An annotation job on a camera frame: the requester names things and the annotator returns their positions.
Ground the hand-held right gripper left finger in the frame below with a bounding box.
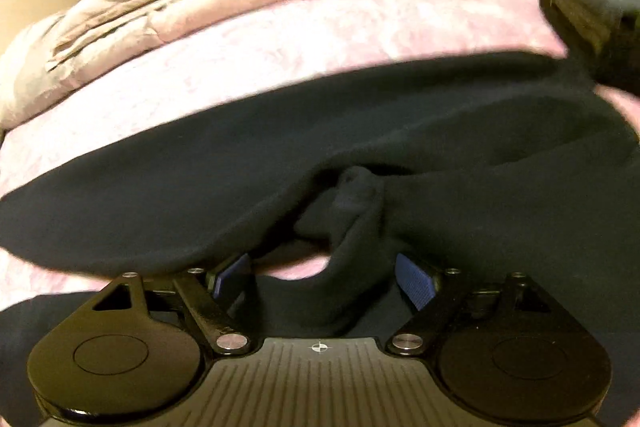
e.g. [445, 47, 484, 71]
[92, 252, 253, 355]

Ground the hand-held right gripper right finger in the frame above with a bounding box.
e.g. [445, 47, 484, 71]
[388, 252, 555, 355]

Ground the dark navy sweater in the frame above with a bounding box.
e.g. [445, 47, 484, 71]
[0, 51, 636, 408]

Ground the pink floral blanket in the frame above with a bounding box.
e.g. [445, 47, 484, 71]
[0, 0, 640, 303]

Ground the grey pillow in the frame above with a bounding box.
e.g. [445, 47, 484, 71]
[0, 14, 77, 128]

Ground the folded black garment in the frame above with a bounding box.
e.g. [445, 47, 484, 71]
[540, 0, 640, 96]

